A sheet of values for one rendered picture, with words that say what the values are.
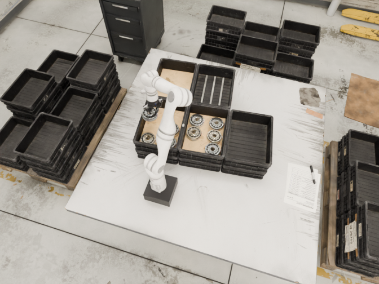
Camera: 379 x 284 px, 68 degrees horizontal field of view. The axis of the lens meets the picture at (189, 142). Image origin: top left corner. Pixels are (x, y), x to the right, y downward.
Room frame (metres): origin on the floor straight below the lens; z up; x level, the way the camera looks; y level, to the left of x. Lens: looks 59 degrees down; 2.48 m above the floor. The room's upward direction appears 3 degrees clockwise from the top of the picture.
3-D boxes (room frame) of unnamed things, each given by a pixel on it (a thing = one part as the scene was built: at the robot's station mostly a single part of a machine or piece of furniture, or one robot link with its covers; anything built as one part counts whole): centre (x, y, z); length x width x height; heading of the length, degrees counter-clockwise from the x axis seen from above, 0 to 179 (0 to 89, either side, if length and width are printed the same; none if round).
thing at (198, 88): (1.45, -0.15, 0.87); 0.40 x 0.30 x 0.11; 173
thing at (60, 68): (2.00, 1.35, 0.31); 0.40 x 0.30 x 0.34; 166
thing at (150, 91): (1.12, 0.24, 1.27); 0.09 x 0.07 x 0.15; 130
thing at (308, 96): (1.59, -0.98, 0.71); 0.22 x 0.19 x 0.01; 166
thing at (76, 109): (1.52, 1.06, 0.31); 0.40 x 0.30 x 0.34; 166
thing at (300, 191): (0.77, -0.79, 0.70); 0.33 x 0.23 x 0.01; 166
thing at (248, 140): (1.01, -0.40, 0.87); 0.40 x 0.30 x 0.11; 173
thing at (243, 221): (1.11, -0.18, 0.35); 1.60 x 1.60 x 0.70; 76
